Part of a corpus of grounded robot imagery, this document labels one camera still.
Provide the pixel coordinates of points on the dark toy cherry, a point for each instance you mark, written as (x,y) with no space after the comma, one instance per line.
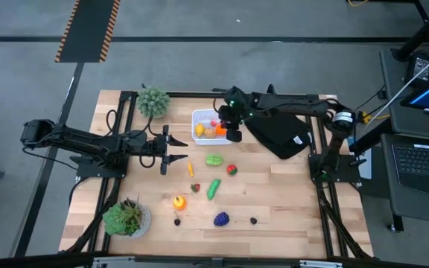
(253,220)
(177,222)

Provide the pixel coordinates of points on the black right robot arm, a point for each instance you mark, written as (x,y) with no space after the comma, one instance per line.
(292,104)

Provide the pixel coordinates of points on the yellow orange toy bell pepper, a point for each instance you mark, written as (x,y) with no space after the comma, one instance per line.
(179,203)

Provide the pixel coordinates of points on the brown toy potato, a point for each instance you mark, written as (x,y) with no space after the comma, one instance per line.
(210,133)

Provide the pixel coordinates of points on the white paper sheet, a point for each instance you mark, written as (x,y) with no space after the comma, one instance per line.
(366,169)

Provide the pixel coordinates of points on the green toy cucumber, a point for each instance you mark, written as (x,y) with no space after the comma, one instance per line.
(213,189)

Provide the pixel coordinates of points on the black cloth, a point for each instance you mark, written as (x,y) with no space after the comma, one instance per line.
(278,134)

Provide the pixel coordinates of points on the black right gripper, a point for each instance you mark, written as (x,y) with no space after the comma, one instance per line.
(231,116)

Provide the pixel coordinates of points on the dark grey desk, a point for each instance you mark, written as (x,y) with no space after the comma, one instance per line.
(423,210)

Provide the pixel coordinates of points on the red and green toy fruit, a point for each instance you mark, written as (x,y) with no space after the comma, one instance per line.
(231,170)

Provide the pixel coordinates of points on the purple toy grapes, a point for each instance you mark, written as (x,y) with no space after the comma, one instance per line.
(221,219)

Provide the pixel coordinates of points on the white plastic basket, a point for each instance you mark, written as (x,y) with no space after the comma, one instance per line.
(201,115)

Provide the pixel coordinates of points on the light green toy vegetable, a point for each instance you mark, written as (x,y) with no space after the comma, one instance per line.
(214,160)

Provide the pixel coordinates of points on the black power adapter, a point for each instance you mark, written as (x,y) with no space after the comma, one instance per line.
(421,67)

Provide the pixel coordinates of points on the black aluminium table frame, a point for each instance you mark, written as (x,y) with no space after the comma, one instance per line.
(184,94)

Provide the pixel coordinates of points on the black keyboard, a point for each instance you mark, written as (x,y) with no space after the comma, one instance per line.
(426,164)

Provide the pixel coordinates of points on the black stand leg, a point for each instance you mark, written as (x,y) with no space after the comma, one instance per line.
(423,33)

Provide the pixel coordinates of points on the yellow toy lemon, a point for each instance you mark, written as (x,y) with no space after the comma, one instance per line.
(199,130)

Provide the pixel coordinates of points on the dark green leafy potted plant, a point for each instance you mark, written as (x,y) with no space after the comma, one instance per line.
(125,219)

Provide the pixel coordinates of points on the silver bracket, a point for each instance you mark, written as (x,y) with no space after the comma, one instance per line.
(110,262)
(318,264)

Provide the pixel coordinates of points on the pale green bushy potted plant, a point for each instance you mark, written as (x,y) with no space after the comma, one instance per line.
(153,102)

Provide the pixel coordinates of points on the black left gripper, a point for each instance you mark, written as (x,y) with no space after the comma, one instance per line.
(158,146)

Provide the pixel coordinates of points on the toy orange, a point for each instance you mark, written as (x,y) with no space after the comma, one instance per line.
(220,130)

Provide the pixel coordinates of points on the blue box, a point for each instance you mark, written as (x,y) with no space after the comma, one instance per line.
(352,141)

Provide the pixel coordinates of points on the pink toy peach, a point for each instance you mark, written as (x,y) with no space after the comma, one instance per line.
(214,122)

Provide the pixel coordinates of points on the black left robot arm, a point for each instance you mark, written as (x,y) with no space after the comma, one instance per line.
(80,141)

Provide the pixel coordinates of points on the black hazard striped floor mat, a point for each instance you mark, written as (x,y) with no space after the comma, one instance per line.
(88,30)

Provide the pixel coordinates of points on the black rig beam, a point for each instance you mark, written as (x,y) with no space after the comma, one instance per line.
(170,260)

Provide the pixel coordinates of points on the red toy strawberry with leaves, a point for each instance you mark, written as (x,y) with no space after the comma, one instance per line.
(196,188)

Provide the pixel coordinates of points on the white rod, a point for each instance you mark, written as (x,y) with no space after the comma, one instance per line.
(415,79)

